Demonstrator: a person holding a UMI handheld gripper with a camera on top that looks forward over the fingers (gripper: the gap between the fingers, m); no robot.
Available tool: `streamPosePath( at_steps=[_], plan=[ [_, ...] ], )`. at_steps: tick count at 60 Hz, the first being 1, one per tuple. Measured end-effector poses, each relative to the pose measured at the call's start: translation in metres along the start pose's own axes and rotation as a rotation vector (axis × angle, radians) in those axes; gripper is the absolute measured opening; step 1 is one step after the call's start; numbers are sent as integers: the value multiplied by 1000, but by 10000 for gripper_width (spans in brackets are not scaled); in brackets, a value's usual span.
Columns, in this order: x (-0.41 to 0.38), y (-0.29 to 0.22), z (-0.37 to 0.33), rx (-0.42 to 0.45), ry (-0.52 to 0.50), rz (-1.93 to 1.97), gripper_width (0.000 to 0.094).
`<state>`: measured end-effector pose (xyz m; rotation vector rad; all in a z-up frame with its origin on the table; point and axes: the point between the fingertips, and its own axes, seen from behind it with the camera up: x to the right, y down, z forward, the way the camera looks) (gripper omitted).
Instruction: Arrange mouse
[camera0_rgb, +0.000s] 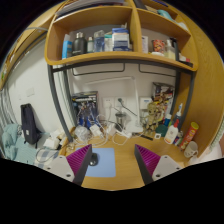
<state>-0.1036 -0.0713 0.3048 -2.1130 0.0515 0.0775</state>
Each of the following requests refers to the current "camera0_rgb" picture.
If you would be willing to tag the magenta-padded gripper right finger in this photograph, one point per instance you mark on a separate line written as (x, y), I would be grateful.
(160, 166)

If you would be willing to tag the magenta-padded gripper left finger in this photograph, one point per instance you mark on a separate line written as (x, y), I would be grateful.
(63, 166)

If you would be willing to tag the black computer mouse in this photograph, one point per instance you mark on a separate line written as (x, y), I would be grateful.
(94, 159)

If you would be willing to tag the light blue mouse pad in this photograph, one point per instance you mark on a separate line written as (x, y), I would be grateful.
(105, 163)

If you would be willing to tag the white tissue box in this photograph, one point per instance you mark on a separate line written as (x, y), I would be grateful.
(51, 143)

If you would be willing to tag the small white cube clock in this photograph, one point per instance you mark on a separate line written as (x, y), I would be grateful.
(157, 136)

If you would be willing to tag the white mug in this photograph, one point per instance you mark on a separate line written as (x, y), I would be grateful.
(190, 150)

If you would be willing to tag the white bottle with red cap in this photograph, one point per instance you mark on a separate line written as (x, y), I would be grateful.
(171, 133)

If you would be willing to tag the clear plastic dome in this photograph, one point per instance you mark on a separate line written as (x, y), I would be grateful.
(82, 133)

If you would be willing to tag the red and yellow snack can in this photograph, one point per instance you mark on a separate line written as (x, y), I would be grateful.
(189, 135)

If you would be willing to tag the white charger block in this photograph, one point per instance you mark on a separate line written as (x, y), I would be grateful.
(96, 130)

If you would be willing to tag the brown tree creature figure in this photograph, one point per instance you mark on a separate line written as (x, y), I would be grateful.
(153, 116)

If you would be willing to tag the white power strip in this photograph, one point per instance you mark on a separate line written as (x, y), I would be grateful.
(122, 132)

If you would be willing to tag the green plaid bedding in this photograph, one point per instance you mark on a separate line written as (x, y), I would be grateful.
(16, 146)

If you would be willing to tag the dark spray bottle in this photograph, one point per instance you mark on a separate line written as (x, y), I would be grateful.
(177, 115)

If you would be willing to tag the silver metal cup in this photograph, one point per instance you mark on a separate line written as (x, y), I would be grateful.
(120, 120)

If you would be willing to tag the blue robot model kit box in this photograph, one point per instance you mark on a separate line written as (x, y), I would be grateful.
(85, 108)

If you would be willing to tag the white desk lamp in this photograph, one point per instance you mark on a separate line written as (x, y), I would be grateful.
(136, 103)

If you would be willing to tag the colourful box behind figure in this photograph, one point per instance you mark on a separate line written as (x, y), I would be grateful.
(165, 91)

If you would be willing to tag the wooden shelf unit with items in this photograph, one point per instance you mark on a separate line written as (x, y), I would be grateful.
(116, 56)

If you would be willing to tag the white wall socket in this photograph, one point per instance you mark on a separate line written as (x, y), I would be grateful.
(121, 104)
(108, 102)

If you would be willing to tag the grey metal desk frame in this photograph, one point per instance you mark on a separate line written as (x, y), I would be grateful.
(51, 80)

